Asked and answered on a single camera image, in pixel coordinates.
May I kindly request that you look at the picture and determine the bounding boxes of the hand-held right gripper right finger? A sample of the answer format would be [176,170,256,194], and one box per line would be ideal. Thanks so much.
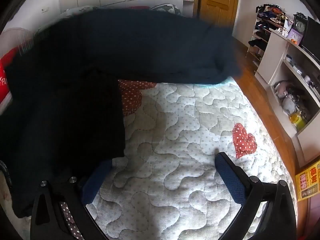
[214,152,298,240]

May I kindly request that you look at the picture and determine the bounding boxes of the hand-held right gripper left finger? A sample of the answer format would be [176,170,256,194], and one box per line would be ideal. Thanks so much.
[29,159,113,240]

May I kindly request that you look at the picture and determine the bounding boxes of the dark navy pants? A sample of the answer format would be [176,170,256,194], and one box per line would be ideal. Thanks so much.
[0,7,242,218]

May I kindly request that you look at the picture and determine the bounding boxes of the heart print quilt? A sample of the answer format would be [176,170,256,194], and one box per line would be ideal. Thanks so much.
[85,76,298,240]

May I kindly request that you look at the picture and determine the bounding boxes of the yellow cardboard box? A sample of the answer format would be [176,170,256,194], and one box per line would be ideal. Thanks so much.
[295,160,320,202]

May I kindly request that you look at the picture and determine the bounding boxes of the yellow bottle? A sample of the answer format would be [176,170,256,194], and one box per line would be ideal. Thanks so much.
[289,112,307,131]

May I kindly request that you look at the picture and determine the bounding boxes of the pink plush toy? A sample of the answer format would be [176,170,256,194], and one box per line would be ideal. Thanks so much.
[274,80,293,98]

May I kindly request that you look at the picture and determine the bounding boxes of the white shelf unit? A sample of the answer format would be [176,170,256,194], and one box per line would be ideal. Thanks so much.
[255,29,320,161]

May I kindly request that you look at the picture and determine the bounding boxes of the red pillow with white print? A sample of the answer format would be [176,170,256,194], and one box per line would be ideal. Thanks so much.
[0,46,20,106]

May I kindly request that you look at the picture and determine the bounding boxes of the shoe rack with shoes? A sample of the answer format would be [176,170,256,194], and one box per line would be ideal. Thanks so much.
[246,4,294,67]

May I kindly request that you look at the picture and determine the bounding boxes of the black monitor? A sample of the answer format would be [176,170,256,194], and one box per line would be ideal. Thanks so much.
[299,16,320,63]

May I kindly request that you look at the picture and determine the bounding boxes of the beige rounded headboard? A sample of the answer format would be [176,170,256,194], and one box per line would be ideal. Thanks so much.
[1,27,33,55]

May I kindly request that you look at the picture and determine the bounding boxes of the black ornate table clock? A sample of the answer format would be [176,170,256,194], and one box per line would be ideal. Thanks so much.
[292,12,307,34]

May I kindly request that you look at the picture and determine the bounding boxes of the floral pillow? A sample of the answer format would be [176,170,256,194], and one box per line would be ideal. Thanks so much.
[62,6,101,14]

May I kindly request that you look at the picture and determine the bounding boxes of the wooden door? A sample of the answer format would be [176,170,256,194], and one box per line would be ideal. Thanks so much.
[199,0,242,27]

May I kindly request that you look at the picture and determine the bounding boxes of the olive dotted bolster pillow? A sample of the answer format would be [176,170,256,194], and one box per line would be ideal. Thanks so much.
[150,3,181,15]

